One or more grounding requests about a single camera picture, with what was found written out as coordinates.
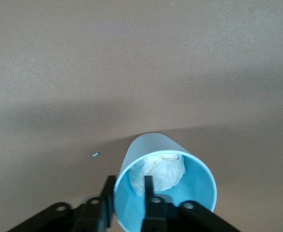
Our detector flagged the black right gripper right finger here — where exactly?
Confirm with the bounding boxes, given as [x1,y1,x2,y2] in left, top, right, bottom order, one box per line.
[142,175,179,232]

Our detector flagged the blue cup with tissue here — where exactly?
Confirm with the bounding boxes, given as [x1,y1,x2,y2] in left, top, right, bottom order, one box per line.
[114,132,218,232]

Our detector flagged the crumpled white tissue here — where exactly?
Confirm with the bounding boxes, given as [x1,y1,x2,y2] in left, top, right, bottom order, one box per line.
[128,152,187,197]

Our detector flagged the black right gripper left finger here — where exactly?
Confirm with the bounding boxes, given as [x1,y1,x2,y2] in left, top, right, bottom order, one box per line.
[75,175,117,232]

